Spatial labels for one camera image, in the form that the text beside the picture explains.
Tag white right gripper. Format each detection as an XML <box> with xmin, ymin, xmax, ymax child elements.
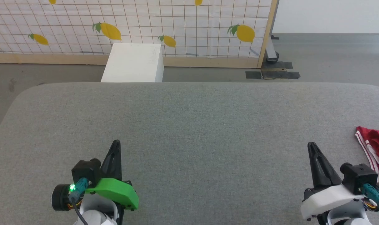
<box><xmin>300</xmin><ymin>142</ymin><xmax>379</xmax><ymax>221</ymax></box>

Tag red and white basketball jersey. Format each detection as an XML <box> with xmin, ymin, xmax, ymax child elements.
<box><xmin>355</xmin><ymin>126</ymin><xmax>379</xmax><ymax>187</ymax></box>

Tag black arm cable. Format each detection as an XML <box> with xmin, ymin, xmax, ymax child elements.
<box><xmin>361</xmin><ymin>183</ymin><xmax>379</xmax><ymax>221</ymax></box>
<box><xmin>68</xmin><ymin>177</ymin><xmax>90</xmax><ymax>225</ymax></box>

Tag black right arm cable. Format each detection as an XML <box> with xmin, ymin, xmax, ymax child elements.
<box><xmin>361</xmin><ymin>183</ymin><xmax>379</xmax><ymax>221</ymax></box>

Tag grey metal partition foot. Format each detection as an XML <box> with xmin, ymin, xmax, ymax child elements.
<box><xmin>266</xmin><ymin>34</ymin><xmax>280</xmax><ymax>62</ymax></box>

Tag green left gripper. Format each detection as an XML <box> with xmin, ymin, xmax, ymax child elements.
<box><xmin>51</xmin><ymin>139</ymin><xmax>139</xmax><ymax>212</ymax></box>

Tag white box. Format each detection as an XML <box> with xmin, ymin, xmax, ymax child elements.
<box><xmin>101</xmin><ymin>42</ymin><xmax>165</xmax><ymax>83</ymax></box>

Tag grey fabric sofa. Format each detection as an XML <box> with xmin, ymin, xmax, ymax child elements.
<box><xmin>0</xmin><ymin>82</ymin><xmax>379</xmax><ymax>225</ymax></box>

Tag black floor tape patch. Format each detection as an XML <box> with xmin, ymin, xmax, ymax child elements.
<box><xmin>245</xmin><ymin>70</ymin><xmax>301</xmax><ymax>80</ymax></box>
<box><xmin>261</xmin><ymin>61</ymin><xmax>294</xmax><ymax>70</ymax></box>

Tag lemon print partition screen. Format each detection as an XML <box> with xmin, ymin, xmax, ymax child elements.
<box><xmin>0</xmin><ymin>0</ymin><xmax>279</xmax><ymax>69</ymax></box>

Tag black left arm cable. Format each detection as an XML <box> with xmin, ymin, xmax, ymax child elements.
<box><xmin>68</xmin><ymin>177</ymin><xmax>90</xmax><ymax>225</ymax></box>

